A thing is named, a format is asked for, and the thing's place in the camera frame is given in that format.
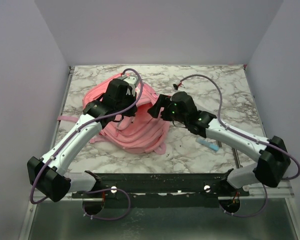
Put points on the aluminium rail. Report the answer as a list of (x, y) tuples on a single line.
[(284, 190)]

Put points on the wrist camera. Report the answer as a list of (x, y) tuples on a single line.
[(133, 82), (176, 85)]

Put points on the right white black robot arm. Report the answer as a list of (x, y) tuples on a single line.
[(270, 162)]

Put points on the pink student backpack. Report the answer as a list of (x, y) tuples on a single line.
[(135, 134)]

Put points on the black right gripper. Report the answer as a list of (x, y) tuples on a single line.
[(162, 101)]

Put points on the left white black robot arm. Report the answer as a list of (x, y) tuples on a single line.
[(47, 174)]

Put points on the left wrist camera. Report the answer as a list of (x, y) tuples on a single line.
[(133, 82)]

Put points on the black metal clamp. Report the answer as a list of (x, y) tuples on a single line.
[(235, 155)]

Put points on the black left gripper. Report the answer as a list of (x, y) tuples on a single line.
[(132, 112)]

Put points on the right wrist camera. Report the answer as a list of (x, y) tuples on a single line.
[(176, 85)]

